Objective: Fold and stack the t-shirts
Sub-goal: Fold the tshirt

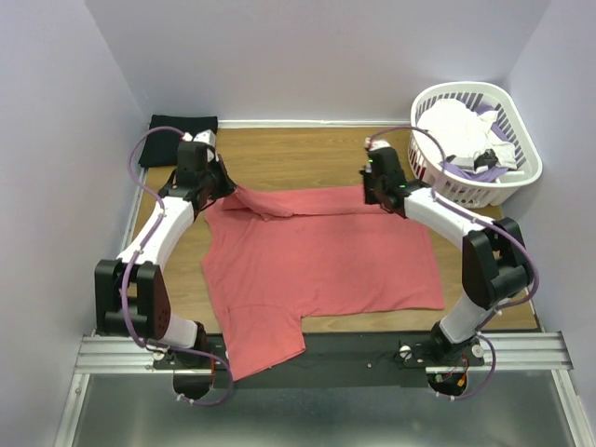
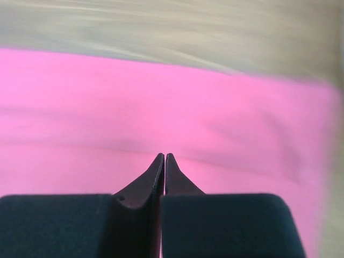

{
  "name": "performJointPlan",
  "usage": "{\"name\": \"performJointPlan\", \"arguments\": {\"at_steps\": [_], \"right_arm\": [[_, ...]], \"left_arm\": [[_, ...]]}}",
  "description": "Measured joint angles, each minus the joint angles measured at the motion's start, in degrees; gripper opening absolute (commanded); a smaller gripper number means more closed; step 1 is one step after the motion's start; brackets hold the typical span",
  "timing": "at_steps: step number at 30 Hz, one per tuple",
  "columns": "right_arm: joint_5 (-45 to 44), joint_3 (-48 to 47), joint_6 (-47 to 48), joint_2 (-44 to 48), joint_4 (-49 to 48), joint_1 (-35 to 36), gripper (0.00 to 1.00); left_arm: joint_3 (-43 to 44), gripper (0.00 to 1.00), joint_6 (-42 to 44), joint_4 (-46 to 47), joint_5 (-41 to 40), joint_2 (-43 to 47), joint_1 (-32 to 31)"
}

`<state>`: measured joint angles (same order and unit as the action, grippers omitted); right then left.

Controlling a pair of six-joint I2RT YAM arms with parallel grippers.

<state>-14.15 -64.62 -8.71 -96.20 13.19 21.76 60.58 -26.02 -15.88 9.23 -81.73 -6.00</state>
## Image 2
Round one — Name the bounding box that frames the red t shirt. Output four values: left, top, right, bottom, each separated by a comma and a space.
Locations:
1, 49, 342, 257

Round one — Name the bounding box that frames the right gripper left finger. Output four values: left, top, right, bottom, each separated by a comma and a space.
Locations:
113, 153, 164, 209

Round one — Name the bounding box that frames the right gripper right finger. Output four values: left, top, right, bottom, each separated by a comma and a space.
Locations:
165, 153, 204, 194

